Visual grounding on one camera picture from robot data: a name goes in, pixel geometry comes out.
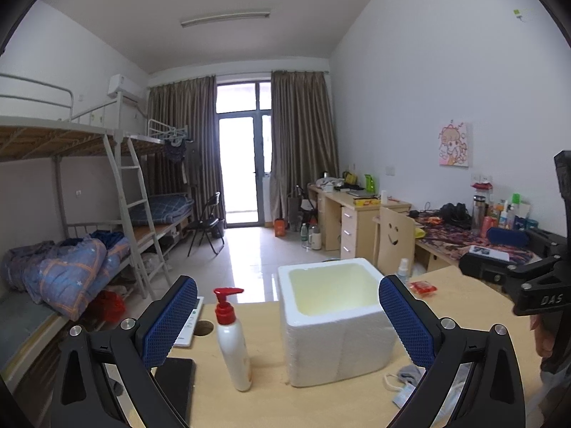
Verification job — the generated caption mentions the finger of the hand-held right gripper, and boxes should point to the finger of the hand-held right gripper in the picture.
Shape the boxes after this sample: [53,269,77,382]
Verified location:
[459,252,518,286]

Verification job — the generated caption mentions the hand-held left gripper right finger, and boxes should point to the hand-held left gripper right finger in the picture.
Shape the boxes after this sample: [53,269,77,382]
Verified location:
[379,275,527,428]

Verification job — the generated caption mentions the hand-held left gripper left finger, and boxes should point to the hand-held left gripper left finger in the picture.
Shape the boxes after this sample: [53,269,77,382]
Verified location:
[51,275,199,428]

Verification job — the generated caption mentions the grey sock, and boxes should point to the grey sock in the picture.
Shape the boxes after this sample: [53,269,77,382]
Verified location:
[395,365,426,384]

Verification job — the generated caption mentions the white foam box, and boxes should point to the white foam box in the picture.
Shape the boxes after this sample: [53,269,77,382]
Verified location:
[277,257,398,388]

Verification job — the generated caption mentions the printed paper sheet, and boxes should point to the printed paper sheet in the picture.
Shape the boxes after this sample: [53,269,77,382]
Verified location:
[468,245,510,263]

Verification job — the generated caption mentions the white remote control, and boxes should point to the white remote control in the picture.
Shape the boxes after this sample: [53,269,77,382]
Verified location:
[172,296,205,348]

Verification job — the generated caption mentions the blue pouch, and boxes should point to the blue pouch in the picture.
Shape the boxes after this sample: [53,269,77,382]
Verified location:
[486,226,531,247]

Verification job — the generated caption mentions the desk with patterned cloth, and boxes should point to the desk with patterned cloth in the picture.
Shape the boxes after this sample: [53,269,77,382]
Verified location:
[413,214,540,272]

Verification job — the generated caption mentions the steel thermos bottle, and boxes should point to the steel thermos bottle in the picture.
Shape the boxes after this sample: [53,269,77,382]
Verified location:
[472,194,487,233]

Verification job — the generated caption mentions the row of toiletry bottles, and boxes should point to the row of toiletry bottles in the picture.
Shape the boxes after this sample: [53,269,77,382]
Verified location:
[488,194,542,233]

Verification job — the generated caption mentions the red bag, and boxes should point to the red bag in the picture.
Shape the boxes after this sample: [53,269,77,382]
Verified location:
[91,290,127,324]

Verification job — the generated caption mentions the black tablet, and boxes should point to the black tablet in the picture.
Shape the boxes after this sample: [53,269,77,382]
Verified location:
[154,357,197,428]

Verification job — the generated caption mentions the white lotion bottle red pump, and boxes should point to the white lotion bottle red pump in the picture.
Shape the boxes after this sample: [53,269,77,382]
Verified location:
[213,287,253,392]

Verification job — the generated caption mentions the white face mask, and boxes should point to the white face mask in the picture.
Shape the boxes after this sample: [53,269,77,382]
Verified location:
[384,372,418,408]

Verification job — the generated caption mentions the wooden chair with smiley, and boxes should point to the wooden chair with smiley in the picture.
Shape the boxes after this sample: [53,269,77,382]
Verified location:
[372,206,420,277]

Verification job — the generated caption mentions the black folding chair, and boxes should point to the black folding chair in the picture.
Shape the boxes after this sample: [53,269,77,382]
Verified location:
[187,192,226,257]

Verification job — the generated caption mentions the wooden desk with drawers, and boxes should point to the wooden desk with drawers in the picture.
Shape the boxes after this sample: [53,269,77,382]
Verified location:
[308,183,412,253]

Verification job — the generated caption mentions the folded blue checked quilt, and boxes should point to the folded blue checked quilt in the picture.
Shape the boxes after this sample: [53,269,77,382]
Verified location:
[129,193,194,227]

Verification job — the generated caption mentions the blue star print quilt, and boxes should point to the blue star print quilt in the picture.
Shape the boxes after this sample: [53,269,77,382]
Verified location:
[0,236,132,322]

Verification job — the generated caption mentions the white bunk bed ladder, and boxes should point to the white bunk bed ladder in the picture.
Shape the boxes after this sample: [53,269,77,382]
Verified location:
[103,134,172,299]

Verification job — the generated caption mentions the glass balcony door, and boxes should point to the glass balcony door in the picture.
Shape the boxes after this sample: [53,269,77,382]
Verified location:
[215,81,274,228]

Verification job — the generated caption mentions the dark hanging clothes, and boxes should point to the dark hanging clothes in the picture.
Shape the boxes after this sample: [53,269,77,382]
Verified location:
[163,136,188,163]

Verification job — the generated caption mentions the brown curtain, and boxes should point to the brown curtain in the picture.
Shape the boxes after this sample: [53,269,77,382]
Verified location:
[147,76,219,228]
[271,70,340,228]

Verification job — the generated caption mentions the white metal bunk bed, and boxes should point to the white metal bunk bed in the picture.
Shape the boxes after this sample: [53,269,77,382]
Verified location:
[0,73,197,366]

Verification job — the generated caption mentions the white air conditioner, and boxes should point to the white air conditioner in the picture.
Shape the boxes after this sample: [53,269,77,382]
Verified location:
[107,73,149,104]

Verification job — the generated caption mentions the ceiling tube light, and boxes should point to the ceiling tube light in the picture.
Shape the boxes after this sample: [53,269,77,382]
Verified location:
[180,9,271,27]

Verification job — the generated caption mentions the pink cartoon wall poster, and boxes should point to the pink cartoon wall poster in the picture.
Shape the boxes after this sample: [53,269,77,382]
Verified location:
[438,118,474,168]

